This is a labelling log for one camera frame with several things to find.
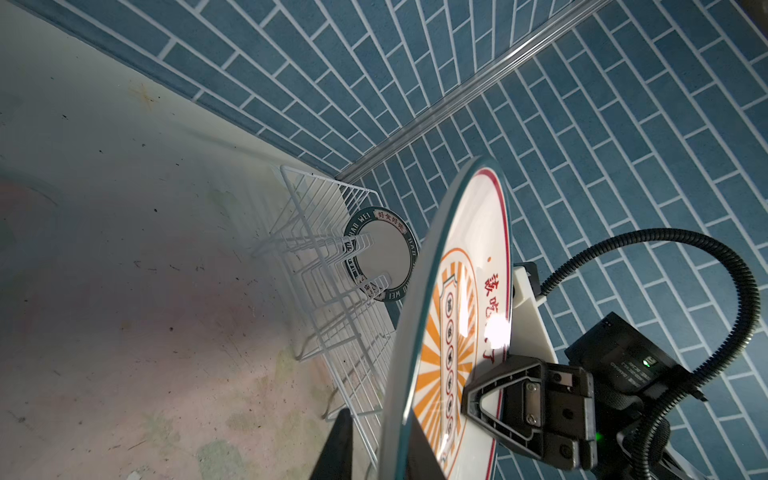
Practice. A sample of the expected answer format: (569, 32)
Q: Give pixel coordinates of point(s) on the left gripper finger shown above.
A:
(335, 461)

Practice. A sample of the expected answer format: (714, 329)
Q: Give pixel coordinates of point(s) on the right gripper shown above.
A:
(535, 409)

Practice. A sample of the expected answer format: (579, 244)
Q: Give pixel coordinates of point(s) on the white round plate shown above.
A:
(455, 326)

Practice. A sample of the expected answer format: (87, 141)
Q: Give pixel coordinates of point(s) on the black patterned round plate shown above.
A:
(386, 246)

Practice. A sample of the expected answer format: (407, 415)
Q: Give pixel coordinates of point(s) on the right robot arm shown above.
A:
(605, 411)

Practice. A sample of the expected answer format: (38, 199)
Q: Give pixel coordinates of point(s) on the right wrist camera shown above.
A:
(529, 336)

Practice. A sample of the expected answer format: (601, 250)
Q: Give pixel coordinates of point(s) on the white wire dish rack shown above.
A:
(347, 326)

